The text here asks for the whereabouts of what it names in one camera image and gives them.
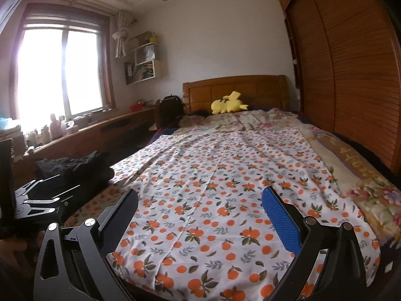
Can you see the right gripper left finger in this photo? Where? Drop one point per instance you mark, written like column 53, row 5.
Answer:
column 72, row 261

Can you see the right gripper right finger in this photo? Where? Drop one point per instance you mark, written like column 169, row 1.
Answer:
column 342, row 276

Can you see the folded black garment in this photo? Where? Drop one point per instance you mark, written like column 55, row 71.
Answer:
column 91, row 170

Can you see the floral quilt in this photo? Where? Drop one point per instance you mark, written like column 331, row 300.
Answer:
column 375, row 194

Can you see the wooden desk by window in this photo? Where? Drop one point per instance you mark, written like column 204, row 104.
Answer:
column 119, row 137

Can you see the orange print bed sheet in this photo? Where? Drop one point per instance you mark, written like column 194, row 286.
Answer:
column 200, row 232

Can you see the red bowl on desk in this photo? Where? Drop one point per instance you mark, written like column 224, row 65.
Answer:
column 138, row 106

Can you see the window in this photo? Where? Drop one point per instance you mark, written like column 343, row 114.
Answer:
column 60, row 63

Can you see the black backpack on chair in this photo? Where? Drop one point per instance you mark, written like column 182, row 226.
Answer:
column 168, row 112

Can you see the tied white curtain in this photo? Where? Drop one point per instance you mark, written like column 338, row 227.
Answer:
column 125, row 21

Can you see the yellow plush toy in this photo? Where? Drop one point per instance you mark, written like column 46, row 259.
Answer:
column 228, row 104

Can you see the wooden louvered wardrobe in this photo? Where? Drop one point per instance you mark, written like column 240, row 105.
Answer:
column 348, row 66

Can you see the white wall shelf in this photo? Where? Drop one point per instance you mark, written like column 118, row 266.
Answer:
column 142, row 58

